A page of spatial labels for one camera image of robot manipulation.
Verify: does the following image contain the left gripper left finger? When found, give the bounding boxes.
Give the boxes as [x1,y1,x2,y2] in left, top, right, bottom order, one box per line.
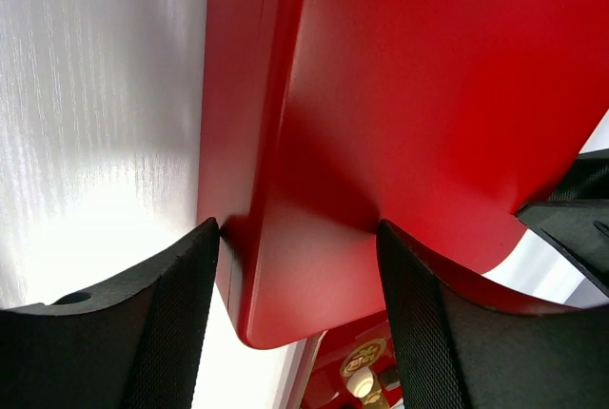
[1,218,220,408]

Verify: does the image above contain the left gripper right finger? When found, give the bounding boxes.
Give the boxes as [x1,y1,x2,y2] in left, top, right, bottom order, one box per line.
[376,220,608,408]

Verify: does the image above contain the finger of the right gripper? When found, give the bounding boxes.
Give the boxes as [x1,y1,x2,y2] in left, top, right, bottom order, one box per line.
[516,149,608,294]

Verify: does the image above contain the red box lid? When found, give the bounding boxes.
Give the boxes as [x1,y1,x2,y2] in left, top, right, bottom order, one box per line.
[227,0,608,349]

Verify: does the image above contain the dark crown chocolate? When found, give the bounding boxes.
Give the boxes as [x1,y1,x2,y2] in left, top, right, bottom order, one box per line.
[378,366,401,392]

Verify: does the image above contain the tan leaf square chocolate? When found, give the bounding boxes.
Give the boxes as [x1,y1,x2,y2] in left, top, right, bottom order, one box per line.
[362,390,389,409]

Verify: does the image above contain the white oval chocolate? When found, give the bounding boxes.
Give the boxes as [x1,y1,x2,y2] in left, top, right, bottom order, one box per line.
[345,366,375,399]

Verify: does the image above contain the red compartment chocolate box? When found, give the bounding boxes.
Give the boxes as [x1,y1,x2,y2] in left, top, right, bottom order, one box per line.
[197,0,305,315]

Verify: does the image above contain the red rectangular tray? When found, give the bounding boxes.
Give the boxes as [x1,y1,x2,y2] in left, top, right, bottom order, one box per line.
[300,311,403,408]

